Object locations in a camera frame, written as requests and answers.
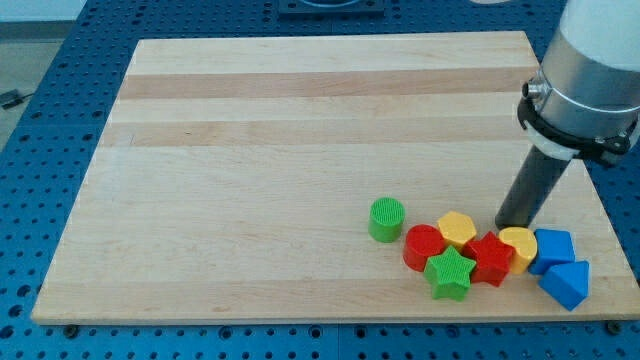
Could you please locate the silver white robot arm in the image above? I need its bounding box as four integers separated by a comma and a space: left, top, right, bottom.
518, 0, 639, 165

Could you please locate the yellow heart block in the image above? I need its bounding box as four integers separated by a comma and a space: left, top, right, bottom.
498, 227, 538, 275

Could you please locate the green cylinder block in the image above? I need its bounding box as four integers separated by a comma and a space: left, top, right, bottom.
368, 197, 406, 243

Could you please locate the wooden board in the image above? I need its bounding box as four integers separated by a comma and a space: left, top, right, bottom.
31, 31, 639, 325

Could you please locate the red cylinder block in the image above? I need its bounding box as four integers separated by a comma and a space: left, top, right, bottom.
403, 224, 445, 272

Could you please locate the yellow hexagon block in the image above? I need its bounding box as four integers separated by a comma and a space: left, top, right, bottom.
436, 211, 477, 251

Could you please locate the green star block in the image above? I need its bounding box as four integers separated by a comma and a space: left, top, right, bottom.
423, 246, 476, 302

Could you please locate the red star block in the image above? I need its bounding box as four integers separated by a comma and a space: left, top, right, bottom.
462, 231, 515, 287

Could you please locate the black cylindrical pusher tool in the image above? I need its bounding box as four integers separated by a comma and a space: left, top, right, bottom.
495, 146, 570, 230

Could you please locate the blue cube block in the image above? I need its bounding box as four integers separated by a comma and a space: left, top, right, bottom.
529, 228, 576, 275

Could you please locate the blue triangle block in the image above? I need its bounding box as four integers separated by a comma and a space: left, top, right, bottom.
538, 261, 591, 311

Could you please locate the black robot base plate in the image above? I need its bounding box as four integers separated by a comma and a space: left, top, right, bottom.
276, 0, 385, 17

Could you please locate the black cable plug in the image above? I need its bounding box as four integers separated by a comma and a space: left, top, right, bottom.
0, 89, 34, 110

